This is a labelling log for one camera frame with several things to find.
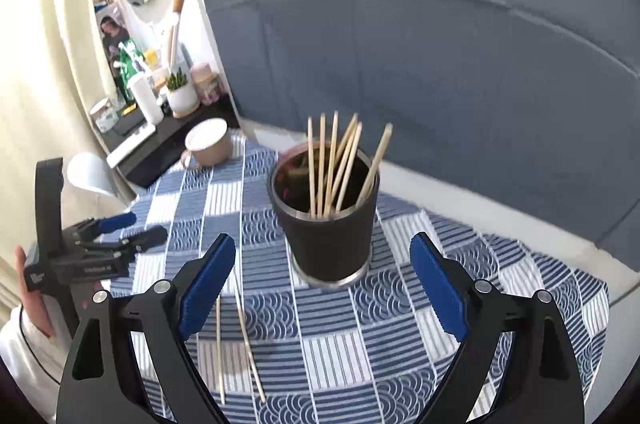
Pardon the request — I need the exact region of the blue white patterned tablecloth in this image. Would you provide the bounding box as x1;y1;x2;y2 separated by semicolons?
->
107;131;612;424

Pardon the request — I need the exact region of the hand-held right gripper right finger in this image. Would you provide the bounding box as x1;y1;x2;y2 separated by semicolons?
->
409;231;586;424

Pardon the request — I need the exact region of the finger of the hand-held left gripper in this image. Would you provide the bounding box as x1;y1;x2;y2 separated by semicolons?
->
80;225;169;257
65;212;138;241

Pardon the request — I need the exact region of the bunch of wooden chopsticks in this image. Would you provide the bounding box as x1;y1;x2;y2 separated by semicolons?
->
306;110;395;219

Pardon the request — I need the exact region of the wooden handled brush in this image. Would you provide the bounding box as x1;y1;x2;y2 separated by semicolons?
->
165;0;193;72

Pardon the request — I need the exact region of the white cylindrical bottle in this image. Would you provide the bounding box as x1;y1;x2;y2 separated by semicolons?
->
131;74;166;125

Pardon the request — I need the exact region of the pink jar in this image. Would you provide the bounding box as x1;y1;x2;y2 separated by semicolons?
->
190;62;221;105

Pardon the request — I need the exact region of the potted plant in white pot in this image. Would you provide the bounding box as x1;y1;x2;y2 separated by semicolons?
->
165;67;201;116

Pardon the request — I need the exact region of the white power strip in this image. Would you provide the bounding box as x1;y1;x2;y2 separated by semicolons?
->
106;124;158;168

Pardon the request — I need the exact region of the green bottle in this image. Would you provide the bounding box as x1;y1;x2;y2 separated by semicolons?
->
116;39;146;102

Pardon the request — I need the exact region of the black side cabinet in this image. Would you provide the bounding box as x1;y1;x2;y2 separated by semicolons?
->
107;92;241;189

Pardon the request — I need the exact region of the person's left hand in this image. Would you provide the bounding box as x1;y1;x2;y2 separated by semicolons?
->
15;245;57;338

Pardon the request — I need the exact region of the black metal-rimmed cup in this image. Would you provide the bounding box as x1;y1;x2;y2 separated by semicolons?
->
267;144;382;290

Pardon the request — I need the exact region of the cream curtain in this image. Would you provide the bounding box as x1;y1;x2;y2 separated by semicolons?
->
0;0;136;305

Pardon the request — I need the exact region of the printed photo card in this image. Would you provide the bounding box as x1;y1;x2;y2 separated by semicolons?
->
97;12;131;60

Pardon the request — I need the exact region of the white chair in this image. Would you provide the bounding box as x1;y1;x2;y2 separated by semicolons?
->
66;153;118;197

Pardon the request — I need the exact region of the beige ceramic mug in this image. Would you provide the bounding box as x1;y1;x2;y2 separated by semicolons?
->
180;117;234;170

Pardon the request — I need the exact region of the pile of wooden chopsticks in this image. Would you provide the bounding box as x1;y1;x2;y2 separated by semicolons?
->
215;287;267;405

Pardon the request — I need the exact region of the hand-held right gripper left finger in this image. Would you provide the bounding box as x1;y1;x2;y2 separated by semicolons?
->
56;233;237;424

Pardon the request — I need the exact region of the glass jar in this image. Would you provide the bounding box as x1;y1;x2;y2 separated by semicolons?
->
90;97;121;134

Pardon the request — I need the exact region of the person's left forearm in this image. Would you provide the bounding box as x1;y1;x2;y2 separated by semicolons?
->
0;304;66;422

